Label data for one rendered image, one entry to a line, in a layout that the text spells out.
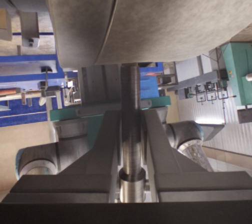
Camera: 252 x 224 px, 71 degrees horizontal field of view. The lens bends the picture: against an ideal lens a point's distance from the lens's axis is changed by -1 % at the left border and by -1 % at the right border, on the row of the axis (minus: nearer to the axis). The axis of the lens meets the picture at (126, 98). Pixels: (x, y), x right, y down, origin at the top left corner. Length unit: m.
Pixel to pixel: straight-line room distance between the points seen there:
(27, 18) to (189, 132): 1.94
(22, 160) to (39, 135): 6.30
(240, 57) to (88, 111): 4.43
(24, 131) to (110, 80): 6.28
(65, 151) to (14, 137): 6.49
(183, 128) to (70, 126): 0.62
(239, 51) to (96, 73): 4.20
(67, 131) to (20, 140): 6.47
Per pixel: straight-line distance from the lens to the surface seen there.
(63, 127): 0.93
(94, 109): 0.93
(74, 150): 0.95
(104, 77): 1.21
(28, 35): 2.21
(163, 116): 1.04
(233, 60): 4.81
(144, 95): 2.20
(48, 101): 6.97
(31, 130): 7.27
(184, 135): 1.08
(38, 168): 0.89
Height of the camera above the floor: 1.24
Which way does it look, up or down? 4 degrees down
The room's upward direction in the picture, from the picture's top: 172 degrees clockwise
